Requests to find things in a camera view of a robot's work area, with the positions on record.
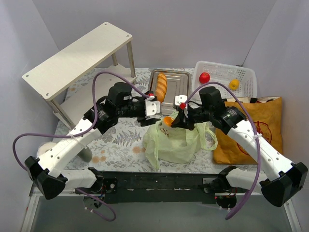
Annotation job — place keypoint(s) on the orange toy donut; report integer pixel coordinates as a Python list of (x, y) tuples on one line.
[(168, 121)]

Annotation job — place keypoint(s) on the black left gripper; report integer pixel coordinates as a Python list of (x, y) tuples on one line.
[(144, 118)]

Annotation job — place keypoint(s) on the light green plastic grocery bag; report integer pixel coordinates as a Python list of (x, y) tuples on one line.
[(181, 145)]

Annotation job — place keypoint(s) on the white plastic perforated basket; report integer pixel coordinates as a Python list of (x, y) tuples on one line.
[(224, 74)]

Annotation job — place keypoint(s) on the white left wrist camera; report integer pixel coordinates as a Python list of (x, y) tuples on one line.
[(152, 106)]

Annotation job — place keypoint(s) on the white wooden two-tier shelf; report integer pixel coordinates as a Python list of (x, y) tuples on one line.
[(69, 65)]

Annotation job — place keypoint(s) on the stainless steel tray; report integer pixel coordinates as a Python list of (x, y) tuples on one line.
[(178, 83)]

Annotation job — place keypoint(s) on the mustard yellow tote bag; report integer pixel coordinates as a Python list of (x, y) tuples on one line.
[(266, 115)]

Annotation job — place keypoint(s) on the long orange toy bread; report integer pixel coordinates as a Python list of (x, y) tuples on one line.
[(161, 87)]

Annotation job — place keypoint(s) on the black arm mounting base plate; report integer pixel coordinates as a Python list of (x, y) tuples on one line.
[(138, 187)]

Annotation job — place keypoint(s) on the aluminium frame rail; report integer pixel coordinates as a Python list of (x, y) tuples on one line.
[(71, 212)]

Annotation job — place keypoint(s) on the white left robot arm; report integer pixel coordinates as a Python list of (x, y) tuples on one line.
[(48, 170)]

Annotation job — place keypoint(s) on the yellow toy lemon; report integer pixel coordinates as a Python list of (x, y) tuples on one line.
[(234, 84)]

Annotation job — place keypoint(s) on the red toy apple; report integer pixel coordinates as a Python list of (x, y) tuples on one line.
[(204, 78)]

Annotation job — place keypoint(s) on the floral patterned table mat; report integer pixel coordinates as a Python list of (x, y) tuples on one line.
[(121, 147)]

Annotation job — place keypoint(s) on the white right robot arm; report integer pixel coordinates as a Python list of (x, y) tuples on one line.
[(281, 179)]

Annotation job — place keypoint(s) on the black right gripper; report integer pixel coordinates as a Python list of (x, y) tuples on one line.
[(183, 118)]

